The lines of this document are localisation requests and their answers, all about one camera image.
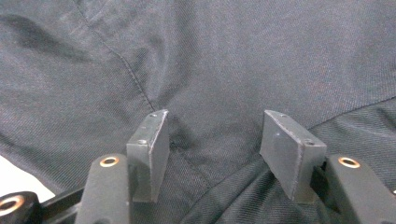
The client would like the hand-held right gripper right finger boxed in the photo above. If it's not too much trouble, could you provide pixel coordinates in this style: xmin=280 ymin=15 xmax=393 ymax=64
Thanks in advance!
xmin=259 ymin=108 xmax=328 ymax=204

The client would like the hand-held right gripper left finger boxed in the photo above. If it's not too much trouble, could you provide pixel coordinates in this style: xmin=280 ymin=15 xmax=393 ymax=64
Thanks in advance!
xmin=125 ymin=108 xmax=171 ymax=203

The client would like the black button-up shirt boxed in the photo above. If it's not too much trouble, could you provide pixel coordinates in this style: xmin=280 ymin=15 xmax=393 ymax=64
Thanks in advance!
xmin=0 ymin=0 xmax=396 ymax=224

